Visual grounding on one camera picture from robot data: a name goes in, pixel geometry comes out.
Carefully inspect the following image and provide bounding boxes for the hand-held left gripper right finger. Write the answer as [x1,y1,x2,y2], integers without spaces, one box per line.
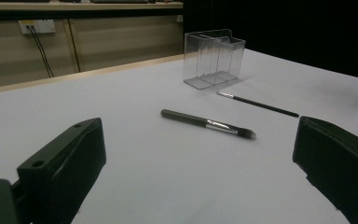
[292,116,358,224]

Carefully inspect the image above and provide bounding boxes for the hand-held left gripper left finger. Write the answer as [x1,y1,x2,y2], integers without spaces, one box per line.
[16,117,107,224]

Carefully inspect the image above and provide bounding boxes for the thick black makeup brush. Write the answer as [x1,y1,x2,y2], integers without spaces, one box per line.
[160,108,257,141]

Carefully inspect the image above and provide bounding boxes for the clear acrylic organizer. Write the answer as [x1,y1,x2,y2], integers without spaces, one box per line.
[182,28,246,91]

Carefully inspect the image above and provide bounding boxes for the thin black makeup brush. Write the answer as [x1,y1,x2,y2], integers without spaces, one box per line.
[216,91,300,119]

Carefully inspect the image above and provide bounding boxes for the wooden shelf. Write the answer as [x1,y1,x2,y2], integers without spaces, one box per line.
[0,1,185,12]

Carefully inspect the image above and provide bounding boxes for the thin black cable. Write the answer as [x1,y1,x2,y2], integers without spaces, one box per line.
[67,19,82,74]

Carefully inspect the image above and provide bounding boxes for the white wall socket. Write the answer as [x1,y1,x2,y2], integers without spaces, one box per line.
[18,19,57,35]

